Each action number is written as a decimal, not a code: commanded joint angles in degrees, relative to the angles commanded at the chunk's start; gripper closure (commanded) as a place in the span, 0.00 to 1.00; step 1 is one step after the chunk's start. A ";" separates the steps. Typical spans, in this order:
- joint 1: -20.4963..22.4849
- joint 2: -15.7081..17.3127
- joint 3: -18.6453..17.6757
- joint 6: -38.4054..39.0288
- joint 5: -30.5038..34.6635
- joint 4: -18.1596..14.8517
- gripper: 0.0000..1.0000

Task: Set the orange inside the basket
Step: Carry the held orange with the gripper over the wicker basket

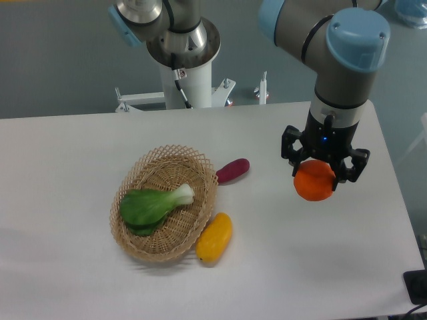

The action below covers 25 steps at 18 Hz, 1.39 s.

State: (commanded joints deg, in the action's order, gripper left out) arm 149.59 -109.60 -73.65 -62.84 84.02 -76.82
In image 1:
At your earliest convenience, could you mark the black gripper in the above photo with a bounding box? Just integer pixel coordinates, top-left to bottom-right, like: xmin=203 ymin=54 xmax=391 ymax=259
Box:
xmin=281 ymin=109 xmax=370 ymax=191

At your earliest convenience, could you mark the orange fruit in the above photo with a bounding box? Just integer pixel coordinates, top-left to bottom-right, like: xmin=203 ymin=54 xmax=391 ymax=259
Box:
xmin=294 ymin=160 xmax=335 ymax=201

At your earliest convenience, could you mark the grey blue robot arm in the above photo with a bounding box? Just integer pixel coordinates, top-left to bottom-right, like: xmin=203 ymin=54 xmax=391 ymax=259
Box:
xmin=108 ymin=1 xmax=390 ymax=184

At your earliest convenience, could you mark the woven wicker basket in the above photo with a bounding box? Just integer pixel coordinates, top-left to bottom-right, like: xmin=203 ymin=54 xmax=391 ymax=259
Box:
xmin=109 ymin=145 xmax=218 ymax=262

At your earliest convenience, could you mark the purple sweet potato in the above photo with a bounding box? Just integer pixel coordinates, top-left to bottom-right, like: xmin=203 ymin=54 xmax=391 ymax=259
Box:
xmin=216 ymin=158 xmax=250 ymax=185

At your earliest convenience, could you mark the yellow mango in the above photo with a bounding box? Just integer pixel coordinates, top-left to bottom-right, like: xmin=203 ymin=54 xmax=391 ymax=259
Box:
xmin=195 ymin=213 xmax=233 ymax=263

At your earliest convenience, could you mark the blue object top right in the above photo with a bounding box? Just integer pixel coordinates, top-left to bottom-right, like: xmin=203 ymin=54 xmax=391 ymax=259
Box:
xmin=394 ymin=0 xmax=426 ymax=29

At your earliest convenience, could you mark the black device at edge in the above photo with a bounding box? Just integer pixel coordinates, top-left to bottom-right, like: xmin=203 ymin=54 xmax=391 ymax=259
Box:
xmin=403 ymin=269 xmax=426 ymax=305

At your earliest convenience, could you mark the green bok choy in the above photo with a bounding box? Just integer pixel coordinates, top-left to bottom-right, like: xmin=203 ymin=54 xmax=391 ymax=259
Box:
xmin=119 ymin=183 xmax=195 ymax=236

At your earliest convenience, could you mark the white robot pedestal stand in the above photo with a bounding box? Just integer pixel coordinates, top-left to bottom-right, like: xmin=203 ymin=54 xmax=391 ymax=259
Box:
xmin=114 ymin=63 xmax=271 ymax=113

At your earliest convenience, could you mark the black cable on pedestal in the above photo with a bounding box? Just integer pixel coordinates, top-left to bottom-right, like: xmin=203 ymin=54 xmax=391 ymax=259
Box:
xmin=170 ymin=53 xmax=193 ymax=109

